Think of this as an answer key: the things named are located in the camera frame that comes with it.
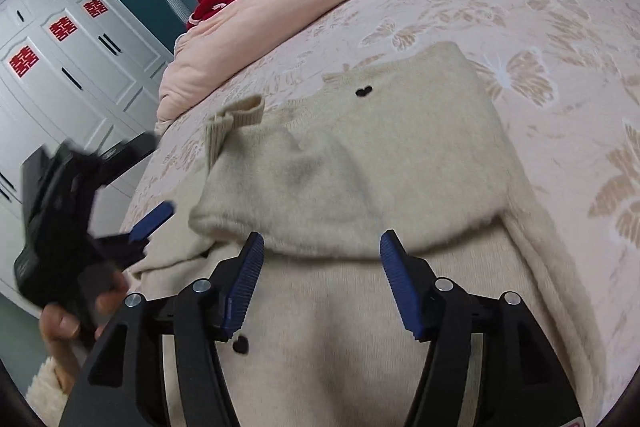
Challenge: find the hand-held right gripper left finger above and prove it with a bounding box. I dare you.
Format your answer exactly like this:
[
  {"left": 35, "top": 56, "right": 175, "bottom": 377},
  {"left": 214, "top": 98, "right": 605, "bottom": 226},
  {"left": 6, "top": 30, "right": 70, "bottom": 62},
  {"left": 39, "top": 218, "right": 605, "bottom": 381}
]
[{"left": 59, "top": 232, "right": 266, "bottom": 427}]

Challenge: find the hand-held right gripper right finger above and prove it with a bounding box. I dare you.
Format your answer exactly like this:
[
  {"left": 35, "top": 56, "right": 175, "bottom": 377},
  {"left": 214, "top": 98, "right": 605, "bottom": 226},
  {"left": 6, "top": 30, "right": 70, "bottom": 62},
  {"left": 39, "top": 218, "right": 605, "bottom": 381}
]
[{"left": 379, "top": 230, "right": 584, "bottom": 427}]

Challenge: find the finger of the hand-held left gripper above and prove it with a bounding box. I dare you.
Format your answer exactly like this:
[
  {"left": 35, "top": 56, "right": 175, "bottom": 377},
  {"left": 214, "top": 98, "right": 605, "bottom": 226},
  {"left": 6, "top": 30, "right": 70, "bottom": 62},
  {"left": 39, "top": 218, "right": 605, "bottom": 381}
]
[
  {"left": 97, "top": 132, "right": 160, "bottom": 188},
  {"left": 94, "top": 200, "right": 177, "bottom": 271}
]

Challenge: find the beige knit sweater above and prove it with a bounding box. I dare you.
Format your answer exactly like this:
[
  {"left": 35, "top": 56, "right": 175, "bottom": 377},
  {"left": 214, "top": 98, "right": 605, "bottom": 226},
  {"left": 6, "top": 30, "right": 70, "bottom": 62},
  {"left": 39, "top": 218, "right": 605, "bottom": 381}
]
[{"left": 131, "top": 41, "right": 608, "bottom": 427}]

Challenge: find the person's left hand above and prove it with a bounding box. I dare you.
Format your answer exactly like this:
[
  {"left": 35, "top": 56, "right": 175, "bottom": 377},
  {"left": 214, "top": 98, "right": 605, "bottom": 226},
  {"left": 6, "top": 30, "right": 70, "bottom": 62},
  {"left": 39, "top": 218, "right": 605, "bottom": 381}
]
[{"left": 40, "top": 273, "right": 127, "bottom": 374}]

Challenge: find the white wardrobe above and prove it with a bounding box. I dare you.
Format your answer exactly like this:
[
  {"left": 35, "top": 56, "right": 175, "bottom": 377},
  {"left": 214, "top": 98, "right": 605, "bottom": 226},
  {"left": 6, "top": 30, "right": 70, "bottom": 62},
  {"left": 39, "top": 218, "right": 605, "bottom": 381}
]
[{"left": 0, "top": 0, "right": 176, "bottom": 308}]

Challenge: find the pink butterfly blanket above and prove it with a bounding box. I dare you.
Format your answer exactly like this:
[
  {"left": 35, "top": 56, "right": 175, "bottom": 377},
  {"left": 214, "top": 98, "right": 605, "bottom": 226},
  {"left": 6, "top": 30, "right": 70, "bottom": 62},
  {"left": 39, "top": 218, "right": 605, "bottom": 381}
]
[{"left": 120, "top": 0, "right": 640, "bottom": 388}]

